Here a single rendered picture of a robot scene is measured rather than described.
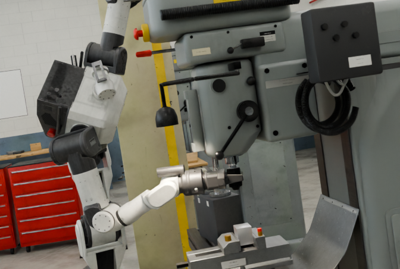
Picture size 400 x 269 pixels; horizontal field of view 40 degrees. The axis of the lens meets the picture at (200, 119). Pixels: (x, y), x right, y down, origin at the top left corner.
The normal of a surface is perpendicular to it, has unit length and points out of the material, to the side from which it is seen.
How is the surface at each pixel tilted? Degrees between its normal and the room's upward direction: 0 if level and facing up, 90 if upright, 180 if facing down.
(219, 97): 90
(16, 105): 90
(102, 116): 58
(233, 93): 90
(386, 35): 90
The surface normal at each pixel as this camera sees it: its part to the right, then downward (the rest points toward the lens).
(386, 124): 0.18, 0.03
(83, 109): 0.25, -0.54
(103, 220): -0.16, 0.13
